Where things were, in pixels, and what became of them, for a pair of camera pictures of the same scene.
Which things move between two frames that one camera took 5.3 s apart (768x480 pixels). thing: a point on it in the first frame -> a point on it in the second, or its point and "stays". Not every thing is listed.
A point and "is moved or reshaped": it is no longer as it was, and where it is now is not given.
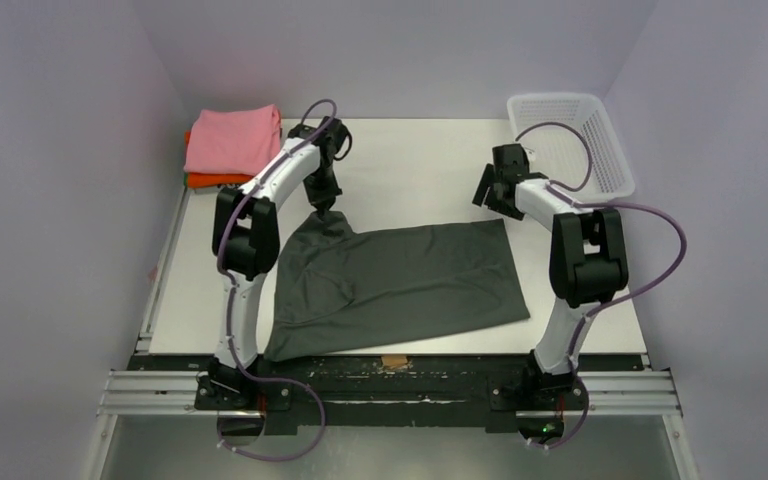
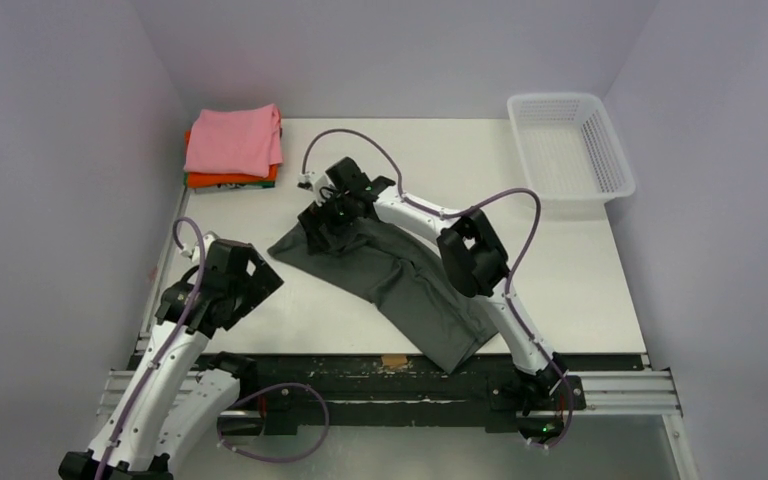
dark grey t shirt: x=335 y=288 is moved or reshaped
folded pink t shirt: x=233 y=141 stays
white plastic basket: x=559 y=152 stays
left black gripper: x=323 y=200 -> x=261 y=283
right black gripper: x=490 y=187 -> x=321 y=225
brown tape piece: x=394 y=360 stays
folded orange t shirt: x=198 y=179 stays
